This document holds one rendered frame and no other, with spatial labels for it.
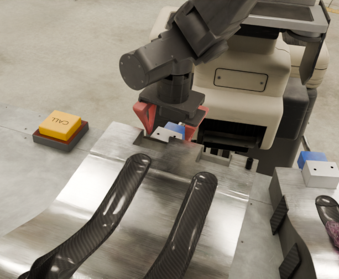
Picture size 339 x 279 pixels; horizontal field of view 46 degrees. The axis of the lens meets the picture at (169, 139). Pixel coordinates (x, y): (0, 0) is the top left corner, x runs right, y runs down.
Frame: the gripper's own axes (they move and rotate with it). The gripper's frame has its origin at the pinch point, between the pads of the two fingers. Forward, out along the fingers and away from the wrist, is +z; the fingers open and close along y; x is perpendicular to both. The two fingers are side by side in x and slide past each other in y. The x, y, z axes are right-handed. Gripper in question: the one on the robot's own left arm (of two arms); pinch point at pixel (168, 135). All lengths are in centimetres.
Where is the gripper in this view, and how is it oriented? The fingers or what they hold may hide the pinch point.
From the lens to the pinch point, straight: 75.1
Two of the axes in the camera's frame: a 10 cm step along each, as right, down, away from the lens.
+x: 4.1, -5.5, 7.2
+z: -0.7, 7.7, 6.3
